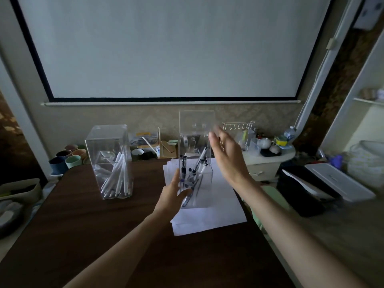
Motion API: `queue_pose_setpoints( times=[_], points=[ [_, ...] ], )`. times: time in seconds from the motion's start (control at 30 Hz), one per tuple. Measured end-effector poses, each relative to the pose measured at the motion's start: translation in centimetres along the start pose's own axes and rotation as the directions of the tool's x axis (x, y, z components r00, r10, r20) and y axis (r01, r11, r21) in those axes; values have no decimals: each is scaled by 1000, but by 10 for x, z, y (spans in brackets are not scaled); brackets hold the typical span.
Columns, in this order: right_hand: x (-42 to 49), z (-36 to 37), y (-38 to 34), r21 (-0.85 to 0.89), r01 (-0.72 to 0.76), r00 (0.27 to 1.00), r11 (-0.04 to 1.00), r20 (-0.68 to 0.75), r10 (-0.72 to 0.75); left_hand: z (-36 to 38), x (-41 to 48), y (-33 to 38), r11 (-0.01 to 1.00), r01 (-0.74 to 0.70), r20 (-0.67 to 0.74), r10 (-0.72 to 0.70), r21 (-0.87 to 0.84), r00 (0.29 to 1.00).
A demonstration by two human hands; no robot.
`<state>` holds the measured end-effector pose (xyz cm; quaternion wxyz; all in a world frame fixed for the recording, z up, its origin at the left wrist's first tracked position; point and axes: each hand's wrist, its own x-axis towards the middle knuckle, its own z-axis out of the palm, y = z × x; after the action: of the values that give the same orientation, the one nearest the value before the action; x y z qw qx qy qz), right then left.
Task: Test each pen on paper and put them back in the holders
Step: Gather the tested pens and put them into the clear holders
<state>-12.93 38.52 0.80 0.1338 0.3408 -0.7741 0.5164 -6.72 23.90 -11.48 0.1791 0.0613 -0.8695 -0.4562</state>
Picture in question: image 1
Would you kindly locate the clear plastic bottle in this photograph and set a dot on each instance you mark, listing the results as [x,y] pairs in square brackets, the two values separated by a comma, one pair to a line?
[290,133]

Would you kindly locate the black bag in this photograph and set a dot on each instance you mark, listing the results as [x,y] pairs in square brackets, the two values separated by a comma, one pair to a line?
[300,203]

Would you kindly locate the stack of white paper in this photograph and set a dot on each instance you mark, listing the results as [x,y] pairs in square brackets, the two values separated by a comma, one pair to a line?
[210,218]

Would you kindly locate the beige plastic bin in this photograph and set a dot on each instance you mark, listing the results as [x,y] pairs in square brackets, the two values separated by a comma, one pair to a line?
[33,194]

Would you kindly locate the small white bottle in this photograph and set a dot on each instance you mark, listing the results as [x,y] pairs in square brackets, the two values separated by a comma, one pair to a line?
[186,141]

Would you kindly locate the group of colourful cups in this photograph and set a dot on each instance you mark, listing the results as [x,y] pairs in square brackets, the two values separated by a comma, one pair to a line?
[73,161]

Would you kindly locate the clear plastic measuring jug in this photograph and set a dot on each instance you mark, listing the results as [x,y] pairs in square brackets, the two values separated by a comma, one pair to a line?
[254,146]

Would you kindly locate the person's right forearm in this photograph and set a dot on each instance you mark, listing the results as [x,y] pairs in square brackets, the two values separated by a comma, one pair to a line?
[300,242]

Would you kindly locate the purple bottle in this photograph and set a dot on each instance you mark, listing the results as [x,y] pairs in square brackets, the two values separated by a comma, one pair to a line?
[336,161]

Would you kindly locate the person's left hand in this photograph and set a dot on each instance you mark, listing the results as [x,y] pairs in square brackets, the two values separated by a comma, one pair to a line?
[171,203]

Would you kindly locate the white teapot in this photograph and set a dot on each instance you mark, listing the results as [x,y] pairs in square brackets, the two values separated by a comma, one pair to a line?
[265,143]

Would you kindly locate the white wall shelf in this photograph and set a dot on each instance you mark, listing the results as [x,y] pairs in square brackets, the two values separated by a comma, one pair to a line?
[369,101]

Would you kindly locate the yellow green container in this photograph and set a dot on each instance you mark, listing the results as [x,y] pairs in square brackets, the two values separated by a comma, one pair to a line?
[281,141]

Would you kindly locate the person's right hand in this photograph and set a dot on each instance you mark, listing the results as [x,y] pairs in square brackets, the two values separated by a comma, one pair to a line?
[232,161]

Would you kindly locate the person's left forearm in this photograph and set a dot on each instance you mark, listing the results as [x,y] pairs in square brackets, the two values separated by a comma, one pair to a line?
[120,254]

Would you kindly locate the black round tray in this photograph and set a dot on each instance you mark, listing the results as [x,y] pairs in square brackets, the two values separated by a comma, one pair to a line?
[270,153]

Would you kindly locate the brown cardboard box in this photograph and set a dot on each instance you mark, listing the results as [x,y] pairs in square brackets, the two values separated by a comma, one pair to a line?
[168,148]

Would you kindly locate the dark enamel mug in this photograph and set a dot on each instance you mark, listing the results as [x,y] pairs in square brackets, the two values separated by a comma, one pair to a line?
[137,154]

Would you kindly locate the white projector screen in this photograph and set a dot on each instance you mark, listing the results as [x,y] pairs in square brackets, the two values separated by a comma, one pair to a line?
[165,41]

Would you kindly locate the patterned laundry basket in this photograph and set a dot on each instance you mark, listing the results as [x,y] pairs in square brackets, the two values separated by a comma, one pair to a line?
[366,167]

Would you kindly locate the bunch of white pens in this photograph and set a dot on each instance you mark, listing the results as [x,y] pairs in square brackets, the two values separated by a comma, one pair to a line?
[115,179]

